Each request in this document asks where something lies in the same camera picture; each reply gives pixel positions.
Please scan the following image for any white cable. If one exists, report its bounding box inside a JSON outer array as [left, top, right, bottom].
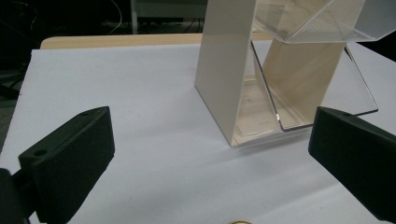
[[106, 0, 124, 35]]

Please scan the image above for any white table cover sheet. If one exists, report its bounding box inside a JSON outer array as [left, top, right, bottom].
[[0, 40, 396, 224]]

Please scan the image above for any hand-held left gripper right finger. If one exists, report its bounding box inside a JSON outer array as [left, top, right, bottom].
[[308, 105, 396, 224]]

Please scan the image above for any cream rack with clear bins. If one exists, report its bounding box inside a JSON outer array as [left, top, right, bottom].
[[194, 0, 396, 148]]

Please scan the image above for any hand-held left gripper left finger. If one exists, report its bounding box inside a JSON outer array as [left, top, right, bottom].
[[17, 105, 116, 224]]

